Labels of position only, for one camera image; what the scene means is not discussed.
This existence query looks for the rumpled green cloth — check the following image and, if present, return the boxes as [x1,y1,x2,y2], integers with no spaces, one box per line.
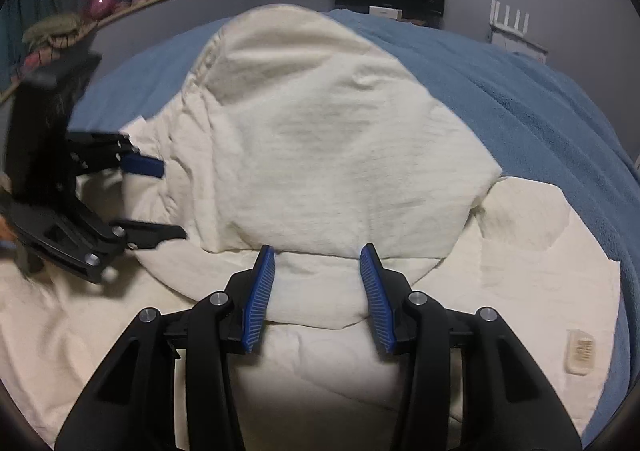
[22,14,83,49]

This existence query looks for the blue blanket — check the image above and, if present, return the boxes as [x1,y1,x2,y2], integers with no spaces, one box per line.
[67,8,640,451]

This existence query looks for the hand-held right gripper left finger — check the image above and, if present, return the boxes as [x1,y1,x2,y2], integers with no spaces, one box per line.
[54,244,277,451]

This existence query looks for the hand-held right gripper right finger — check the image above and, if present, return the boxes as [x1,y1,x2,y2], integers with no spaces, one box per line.
[359,243,583,451]

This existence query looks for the cream hooded jacket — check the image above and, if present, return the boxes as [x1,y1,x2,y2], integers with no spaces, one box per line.
[0,4,623,451]

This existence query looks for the wooden ledge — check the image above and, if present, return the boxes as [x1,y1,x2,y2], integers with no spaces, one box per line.
[0,0,182,104]

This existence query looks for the white router with antennas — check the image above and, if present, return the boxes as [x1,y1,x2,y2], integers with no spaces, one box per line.
[487,0,548,64]

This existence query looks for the pink cloth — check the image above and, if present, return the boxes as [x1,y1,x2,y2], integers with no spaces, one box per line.
[112,0,157,13]

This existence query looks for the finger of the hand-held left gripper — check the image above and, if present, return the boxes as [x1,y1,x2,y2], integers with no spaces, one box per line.
[67,131,166,180]
[0,191,188,284]

